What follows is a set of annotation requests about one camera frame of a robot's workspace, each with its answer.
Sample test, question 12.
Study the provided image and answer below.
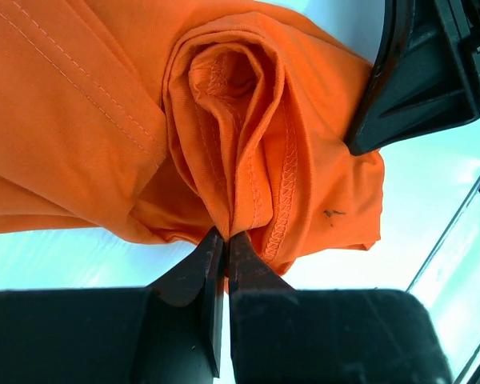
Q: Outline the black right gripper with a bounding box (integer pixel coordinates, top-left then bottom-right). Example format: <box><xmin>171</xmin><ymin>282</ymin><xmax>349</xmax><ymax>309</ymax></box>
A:
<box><xmin>345</xmin><ymin>1</ymin><xmax>480</xmax><ymax>156</ymax></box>

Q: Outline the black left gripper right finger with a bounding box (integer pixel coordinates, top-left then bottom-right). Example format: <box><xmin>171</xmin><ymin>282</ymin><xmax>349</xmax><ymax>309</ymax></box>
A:
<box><xmin>228</xmin><ymin>234</ymin><xmax>453</xmax><ymax>383</ymax></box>

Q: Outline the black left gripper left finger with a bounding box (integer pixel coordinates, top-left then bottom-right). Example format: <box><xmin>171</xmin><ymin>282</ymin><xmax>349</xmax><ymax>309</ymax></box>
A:
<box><xmin>0</xmin><ymin>229</ymin><xmax>224</xmax><ymax>383</ymax></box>

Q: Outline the orange t shirt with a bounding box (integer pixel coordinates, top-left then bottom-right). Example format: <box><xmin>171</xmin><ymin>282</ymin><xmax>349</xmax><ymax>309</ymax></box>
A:
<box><xmin>0</xmin><ymin>1</ymin><xmax>384</xmax><ymax>274</ymax></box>

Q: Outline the aluminium table edge rail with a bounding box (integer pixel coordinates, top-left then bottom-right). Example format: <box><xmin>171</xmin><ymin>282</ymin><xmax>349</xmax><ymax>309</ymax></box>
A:
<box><xmin>407</xmin><ymin>176</ymin><xmax>480</xmax><ymax>383</ymax></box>

